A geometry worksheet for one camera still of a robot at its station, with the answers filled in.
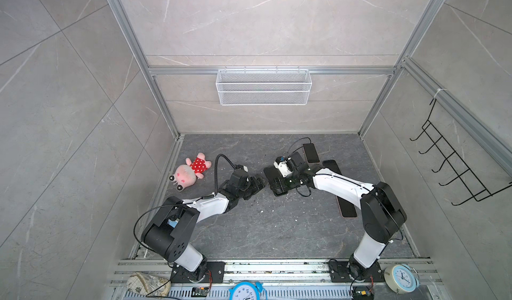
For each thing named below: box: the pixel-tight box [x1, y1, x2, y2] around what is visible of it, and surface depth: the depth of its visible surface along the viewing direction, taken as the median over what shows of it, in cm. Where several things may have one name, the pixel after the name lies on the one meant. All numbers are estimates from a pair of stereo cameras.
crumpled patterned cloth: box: [126, 272, 172, 298], surface depth 70 cm
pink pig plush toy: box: [169, 152, 212, 192], surface depth 99 cm
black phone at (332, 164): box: [322, 159, 342, 175], surface depth 108 cm
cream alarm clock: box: [384, 263, 420, 295], surface depth 70 cm
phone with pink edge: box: [302, 143, 320, 164], surface depth 113 cm
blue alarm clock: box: [228, 281, 268, 300], surface depth 70 cm
